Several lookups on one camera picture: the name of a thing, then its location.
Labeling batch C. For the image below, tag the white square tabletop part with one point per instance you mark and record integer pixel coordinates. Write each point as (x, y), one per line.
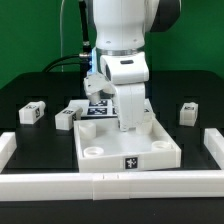
(102, 147)

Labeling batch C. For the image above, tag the white fiducial marker sheet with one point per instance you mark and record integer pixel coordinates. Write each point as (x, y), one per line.
(104, 108)

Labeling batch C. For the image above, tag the white front fence rail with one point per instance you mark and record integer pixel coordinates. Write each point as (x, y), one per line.
(103, 186)

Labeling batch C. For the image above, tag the white fence piece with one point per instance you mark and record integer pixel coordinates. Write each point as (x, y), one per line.
(214, 142)
(7, 147)

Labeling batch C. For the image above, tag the white left fence piece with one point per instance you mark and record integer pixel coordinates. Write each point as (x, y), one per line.
(7, 147)

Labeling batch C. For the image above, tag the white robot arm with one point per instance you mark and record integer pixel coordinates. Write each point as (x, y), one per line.
(121, 25)

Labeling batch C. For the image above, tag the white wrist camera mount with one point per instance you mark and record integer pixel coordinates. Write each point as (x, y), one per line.
(96, 83)

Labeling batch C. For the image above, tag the white right fence piece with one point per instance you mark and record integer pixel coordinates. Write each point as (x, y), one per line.
(214, 142)

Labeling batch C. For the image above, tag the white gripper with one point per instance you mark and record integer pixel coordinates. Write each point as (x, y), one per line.
(127, 76)

